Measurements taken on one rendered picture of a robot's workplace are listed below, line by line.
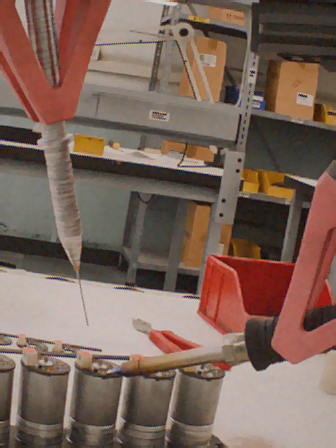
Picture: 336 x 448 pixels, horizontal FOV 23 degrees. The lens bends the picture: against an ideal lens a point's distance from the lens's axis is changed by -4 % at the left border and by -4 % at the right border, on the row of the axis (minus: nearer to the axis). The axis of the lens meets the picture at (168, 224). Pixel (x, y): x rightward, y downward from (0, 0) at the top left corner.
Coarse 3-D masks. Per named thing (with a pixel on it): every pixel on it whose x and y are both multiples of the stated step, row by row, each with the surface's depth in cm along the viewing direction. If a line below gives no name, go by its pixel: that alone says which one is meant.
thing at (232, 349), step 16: (224, 336) 37; (240, 336) 37; (176, 352) 38; (192, 352) 38; (208, 352) 37; (224, 352) 37; (240, 352) 37; (128, 368) 39; (144, 368) 38; (160, 368) 38; (176, 368) 38
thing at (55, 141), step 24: (24, 0) 34; (48, 0) 34; (48, 24) 35; (48, 48) 35; (48, 72) 35; (48, 144) 36; (48, 168) 36; (72, 168) 37; (72, 192) 37; (72, 216) 37
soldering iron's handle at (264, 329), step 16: (256, 320) 37; (272, 320) 36; (304, 320) 35; (320, 320) 35; (256, 336) 36; (272, 336) 36; (256, 352) 36; (272, 352) 36; (320, 352) 35; (256, 368) 36
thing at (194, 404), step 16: (176, 384) 43; (192, 384) 42; (208, 384) 42; (176, 400) 43; (192, 400) 42; (208, 400) 42; (176, 416) 42; (192, 416) 42; (208, 416) 42; (176, 432) 42; (192, 432) 42; (208, 432) 43
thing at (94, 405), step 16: (80, 384) 40; (96, 384) 39; (112, 384) 40; (80, 400) 40; (96, 400) 40; (112, 400) 40; (80, 416) 40; (96, 416) 40; (112, 416) 40; (80, 432) 40; (96, 432) 40; (112, 432) 40
